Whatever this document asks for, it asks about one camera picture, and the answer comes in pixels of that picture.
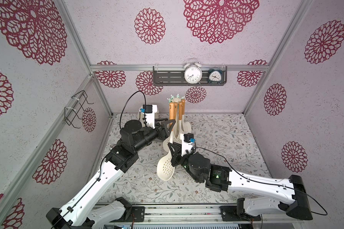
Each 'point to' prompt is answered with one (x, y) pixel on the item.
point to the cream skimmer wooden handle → (186, 126)
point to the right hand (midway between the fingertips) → (169, 143)
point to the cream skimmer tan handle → (165, 171)
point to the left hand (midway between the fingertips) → (170, 121)
